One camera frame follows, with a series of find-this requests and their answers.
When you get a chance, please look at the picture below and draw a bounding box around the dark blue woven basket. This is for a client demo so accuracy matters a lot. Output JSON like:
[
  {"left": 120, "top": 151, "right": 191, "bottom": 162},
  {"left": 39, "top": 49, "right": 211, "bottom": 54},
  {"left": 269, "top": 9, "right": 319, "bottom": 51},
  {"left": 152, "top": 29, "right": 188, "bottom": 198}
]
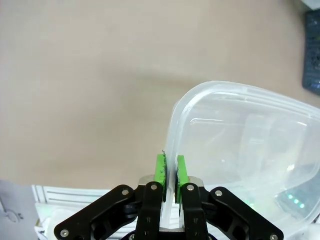
[{"left": 301, "top": 9, "right": 320, "bottom": 96}]

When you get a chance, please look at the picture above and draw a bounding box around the dark device with green lights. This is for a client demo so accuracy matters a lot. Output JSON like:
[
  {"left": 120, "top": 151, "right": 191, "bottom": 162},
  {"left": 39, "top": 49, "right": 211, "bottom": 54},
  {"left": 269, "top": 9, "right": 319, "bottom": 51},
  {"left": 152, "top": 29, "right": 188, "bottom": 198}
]
[{"left": 274, "top": 187, "right": 313, "bottom": 221}]

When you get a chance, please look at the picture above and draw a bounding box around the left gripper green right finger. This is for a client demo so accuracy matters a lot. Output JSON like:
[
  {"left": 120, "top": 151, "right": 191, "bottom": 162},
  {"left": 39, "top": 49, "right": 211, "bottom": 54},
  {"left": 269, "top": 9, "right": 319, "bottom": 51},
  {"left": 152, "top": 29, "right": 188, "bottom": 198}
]
[{"left": 174, "top": 154, "right": 285, "bottom": 240}]

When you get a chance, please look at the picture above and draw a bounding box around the large clear plastic container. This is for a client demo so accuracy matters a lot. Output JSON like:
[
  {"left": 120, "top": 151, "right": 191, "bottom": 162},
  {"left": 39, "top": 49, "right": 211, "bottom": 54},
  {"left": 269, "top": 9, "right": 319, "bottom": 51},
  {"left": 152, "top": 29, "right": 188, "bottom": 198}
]
[{"left": 159, "top": 80, "right": 320, "bottom": 238}]

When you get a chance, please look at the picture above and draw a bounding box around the white slatted frame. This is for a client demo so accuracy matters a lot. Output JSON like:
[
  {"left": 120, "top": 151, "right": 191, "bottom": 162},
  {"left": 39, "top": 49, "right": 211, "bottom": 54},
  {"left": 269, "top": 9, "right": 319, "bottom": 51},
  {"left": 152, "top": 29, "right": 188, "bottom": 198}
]
[{"left": 31, "top": 184, "right": 118, "bottom": 240}]

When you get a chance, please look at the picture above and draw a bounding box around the white sheet with drawing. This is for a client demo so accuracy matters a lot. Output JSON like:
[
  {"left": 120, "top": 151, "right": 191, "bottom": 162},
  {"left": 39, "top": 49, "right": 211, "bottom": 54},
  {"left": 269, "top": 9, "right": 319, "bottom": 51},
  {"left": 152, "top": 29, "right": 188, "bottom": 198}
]
[{"left": 0, "top": 178, "right": 38, "bottom": 240}]

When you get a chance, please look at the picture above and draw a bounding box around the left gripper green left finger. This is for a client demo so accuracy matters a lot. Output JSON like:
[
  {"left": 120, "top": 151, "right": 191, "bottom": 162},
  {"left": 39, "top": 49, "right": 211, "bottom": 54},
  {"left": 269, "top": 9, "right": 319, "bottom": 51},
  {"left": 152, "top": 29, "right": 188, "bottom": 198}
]
[{"left": 53, "top": 152, "right": 168, "bottom": 240}]

